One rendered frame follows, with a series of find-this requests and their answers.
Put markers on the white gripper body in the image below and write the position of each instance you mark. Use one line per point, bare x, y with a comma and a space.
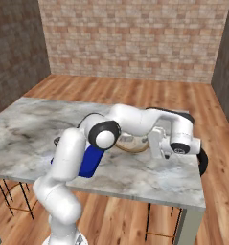
156, 142

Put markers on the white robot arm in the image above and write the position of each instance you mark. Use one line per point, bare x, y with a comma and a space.
68, 153

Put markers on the blue tray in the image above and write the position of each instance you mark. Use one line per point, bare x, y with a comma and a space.
89, 161

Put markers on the small dark round object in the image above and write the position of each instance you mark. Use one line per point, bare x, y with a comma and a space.
57, 141

